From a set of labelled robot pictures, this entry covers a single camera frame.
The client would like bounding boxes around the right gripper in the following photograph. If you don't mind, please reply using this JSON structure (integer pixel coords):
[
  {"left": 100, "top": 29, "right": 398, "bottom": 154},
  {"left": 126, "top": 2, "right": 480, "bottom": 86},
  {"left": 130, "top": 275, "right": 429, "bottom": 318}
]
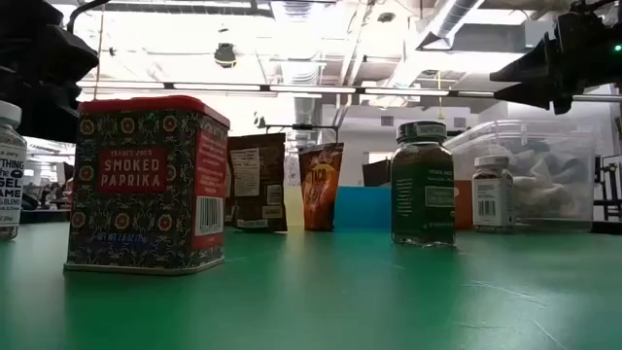
[{"left": 489, "top": 0, "right": 622, "bottom": 116}]

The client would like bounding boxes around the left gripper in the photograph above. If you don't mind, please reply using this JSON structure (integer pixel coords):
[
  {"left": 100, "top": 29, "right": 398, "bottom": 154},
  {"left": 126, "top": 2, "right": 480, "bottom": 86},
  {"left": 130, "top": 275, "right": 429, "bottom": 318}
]
[{"left": 0, "top": 0, "right": 100, "bottom": 144}]

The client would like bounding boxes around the white cap seasoning jar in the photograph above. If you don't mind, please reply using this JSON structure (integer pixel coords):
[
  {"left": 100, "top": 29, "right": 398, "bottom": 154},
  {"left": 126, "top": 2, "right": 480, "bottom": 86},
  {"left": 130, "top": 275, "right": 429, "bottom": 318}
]
[
  {"left": 0, "top": 100, "right": 28, "bottom": 242},
  {"left": 471, "top": 155, "right": 515, "bottom": 233}
]

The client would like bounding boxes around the smoked paprika tin red lid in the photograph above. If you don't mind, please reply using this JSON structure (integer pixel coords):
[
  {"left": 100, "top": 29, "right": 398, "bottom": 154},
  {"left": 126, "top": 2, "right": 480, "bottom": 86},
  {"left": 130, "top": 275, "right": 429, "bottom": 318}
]
[{"left": 63, "top": 95, "right": 231, "bottom": 277}]

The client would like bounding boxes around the green label spice jar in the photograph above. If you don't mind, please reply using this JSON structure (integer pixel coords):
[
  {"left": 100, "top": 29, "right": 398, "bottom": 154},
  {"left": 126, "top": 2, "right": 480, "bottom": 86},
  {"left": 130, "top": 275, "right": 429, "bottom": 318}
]
[{"left": 390, "top": 121, "right": 457, "bottom": 248}]

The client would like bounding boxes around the taco seasoning mix pouch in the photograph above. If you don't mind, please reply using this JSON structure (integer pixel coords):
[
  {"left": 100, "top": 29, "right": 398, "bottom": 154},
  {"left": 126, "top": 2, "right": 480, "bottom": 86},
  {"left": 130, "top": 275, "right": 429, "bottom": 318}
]
[
  {"left": 297, "top": 142, "right": 345, "bottom": 232},
  {"left": 225, "top": 132, "right": 288, "bottom": 232}
]

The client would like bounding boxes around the clear plastic storage bin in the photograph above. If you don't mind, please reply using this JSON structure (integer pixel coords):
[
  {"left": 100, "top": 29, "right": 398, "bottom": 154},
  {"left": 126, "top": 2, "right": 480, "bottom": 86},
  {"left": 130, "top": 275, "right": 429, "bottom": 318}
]
[{"left": 444, "top": 119, "right": 598, "bottom": 230}]

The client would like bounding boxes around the grey cloth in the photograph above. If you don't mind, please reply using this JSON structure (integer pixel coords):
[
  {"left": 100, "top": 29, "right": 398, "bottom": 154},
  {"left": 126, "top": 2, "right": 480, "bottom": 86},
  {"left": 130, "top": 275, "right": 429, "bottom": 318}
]
[{"left": 485, "top": 138, "right": 590, "bottom": 221}]

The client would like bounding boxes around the black rack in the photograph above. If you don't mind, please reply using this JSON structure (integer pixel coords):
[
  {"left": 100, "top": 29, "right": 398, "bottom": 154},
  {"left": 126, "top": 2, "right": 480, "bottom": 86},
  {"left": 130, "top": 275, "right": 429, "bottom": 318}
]
[{"left": 593, "top": 154, "right": 622, "bottom": 223}]

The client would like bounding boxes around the round black ceiling device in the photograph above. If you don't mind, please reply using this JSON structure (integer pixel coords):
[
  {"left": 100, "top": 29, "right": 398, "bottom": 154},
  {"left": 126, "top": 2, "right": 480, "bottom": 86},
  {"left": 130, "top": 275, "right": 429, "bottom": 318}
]
[{"left": 213, "top": 42, "right": 238, "bottom": 69}]

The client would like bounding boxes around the dark brown box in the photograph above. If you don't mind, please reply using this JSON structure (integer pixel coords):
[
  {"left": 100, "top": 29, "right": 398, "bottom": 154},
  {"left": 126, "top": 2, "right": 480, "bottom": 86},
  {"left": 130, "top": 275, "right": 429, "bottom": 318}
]
[{"left": 362, "top": 158, "right": 393, "bottom": 189}]

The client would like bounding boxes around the blue plastic bin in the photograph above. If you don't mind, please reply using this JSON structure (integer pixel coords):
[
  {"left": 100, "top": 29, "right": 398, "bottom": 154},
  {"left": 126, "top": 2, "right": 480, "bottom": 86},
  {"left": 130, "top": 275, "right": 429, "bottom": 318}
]
[{"left": 332, "top": 186, "right": 393, "bottom": 230}]

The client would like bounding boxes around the long light bar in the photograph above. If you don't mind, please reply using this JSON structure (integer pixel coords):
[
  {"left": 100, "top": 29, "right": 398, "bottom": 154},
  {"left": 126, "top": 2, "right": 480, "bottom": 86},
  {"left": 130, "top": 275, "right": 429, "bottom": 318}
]
[{"left": 76, "top": 80, "right": 622, "bottom": 102}]

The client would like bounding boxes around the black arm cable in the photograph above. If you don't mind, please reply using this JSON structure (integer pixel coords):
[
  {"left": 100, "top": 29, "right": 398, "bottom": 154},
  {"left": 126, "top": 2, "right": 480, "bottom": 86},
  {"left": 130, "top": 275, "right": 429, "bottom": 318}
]
[{"left": 66, "top": 0, "right": 114, "bottom": 35}]

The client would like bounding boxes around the silver air duct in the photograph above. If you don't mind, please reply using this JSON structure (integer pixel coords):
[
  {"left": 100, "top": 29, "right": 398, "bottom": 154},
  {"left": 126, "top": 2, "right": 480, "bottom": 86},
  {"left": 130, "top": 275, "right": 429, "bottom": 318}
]
[{"left": 415, "top": 0, "right": 487, "bottom": 53}]

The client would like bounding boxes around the black horizontal bracket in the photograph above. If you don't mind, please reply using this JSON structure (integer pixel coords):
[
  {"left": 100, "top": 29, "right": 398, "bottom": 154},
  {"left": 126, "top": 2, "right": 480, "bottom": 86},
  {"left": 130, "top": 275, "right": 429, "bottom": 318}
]
[{"left": 253, "top": 112, "right": 340, "bottom": 145}]

